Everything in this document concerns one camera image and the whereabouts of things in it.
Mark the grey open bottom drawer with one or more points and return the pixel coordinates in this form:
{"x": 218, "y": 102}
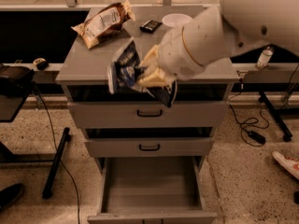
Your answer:
{"x": 151, "y": 190}

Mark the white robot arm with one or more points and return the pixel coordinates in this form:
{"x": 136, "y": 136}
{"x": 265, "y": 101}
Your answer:
{"x": 228, "y": 29}

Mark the white bowl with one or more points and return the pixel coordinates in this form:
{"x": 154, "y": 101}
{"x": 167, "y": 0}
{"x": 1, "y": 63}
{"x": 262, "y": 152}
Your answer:
{"x": 175, "y": 19}

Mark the grey drawer cabinet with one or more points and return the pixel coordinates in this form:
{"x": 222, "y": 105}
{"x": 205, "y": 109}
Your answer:
{"x": 88, "y": 67}

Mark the yellow tape measure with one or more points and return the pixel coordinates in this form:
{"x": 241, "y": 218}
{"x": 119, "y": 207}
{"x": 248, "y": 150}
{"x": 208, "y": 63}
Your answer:
{"x": 40, "y": 63}

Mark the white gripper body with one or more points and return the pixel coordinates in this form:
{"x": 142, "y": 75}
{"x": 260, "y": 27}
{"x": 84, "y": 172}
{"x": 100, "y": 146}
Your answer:
{"x": 175, "y": 54}

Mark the small black snack packet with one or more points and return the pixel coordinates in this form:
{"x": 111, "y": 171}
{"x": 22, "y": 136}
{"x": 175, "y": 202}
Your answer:
{"x": 150, "y": 26}

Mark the black device on table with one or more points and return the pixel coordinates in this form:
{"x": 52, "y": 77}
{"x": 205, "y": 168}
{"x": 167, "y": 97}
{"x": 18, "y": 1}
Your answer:
{"x": 15, "y": 81}

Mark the black shoe right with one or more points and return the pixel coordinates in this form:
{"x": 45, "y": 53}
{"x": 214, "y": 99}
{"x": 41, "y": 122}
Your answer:
{"x": 296, "y": 197}

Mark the grey middle drawer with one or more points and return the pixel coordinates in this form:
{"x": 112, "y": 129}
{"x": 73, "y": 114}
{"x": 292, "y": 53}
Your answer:
{"x": 148, "y": 142}

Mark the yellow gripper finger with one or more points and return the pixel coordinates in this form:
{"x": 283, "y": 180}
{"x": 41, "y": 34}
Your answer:
{"x": 156, "y": 78}
{"x": 150, "y": 61}

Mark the black table leg right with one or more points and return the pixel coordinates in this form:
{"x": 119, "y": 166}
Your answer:
{"x": 287, "y": 135}

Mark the black shoe left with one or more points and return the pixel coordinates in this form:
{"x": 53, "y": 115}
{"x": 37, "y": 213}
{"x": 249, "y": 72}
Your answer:
{"x": 10, "y": 195}

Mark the grey top drawer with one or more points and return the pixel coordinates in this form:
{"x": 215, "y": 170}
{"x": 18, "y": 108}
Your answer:
{"x": 91, "y": 108}

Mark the plastic water bottle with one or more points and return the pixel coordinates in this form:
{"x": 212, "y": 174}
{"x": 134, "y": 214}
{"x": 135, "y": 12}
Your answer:
{"x": 265, "y": 57}

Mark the brown chip bag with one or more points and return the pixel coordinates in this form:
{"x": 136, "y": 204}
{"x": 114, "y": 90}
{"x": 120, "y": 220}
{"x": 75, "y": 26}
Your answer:
{"x": 105, "y": 24}

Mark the black shoe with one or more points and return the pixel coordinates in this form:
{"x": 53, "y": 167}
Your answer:
{"x": 296, "y": 197}
{"x": 10, "y": 195}

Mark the blue chip bag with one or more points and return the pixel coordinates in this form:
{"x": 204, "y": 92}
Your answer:
{"x": 124, "y": 71}

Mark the white red sneaker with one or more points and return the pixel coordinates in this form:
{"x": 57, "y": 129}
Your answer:
{"x": 289, "y": 164}

